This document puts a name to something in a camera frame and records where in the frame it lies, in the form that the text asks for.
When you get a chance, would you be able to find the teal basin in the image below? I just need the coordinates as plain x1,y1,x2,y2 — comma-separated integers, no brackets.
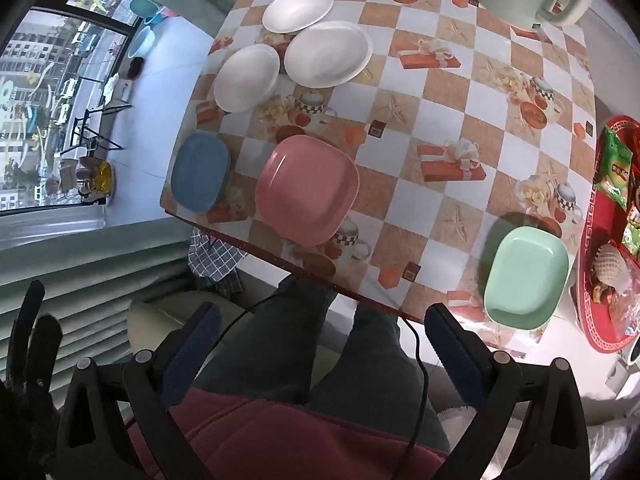
129,0,165,26

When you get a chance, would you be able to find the green rectangular plate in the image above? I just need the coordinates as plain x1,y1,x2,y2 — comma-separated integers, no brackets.
483,226,570,330

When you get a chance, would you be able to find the plaid cloth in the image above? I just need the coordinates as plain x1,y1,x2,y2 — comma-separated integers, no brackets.
188,228,247,299

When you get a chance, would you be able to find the blue rectangular plate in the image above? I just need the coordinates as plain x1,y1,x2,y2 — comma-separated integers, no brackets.
170,131,231,214

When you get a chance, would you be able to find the white round plate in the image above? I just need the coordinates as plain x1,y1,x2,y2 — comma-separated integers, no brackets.
262,0,334,34
284,21,373,89
213,44,280,113

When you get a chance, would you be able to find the black metal rack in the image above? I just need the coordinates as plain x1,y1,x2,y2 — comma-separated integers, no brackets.
60,102,132,155

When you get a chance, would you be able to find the black cable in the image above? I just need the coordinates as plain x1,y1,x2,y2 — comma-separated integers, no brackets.
199,291,432,480

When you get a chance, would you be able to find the foam-netted fruit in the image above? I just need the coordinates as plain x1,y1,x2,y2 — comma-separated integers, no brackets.
593,244,631,294

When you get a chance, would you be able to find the red snack tray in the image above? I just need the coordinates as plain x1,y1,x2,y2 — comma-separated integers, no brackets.
575,115,639,353

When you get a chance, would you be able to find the pink square plate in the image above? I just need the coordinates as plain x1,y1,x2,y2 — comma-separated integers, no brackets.
255,136,360,246

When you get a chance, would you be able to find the green snack packet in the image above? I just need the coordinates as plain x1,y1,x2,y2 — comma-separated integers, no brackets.
593,126,638,211

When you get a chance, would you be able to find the checkered patterned tablecloth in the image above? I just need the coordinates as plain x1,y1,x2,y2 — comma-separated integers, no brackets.
160,0,597,357

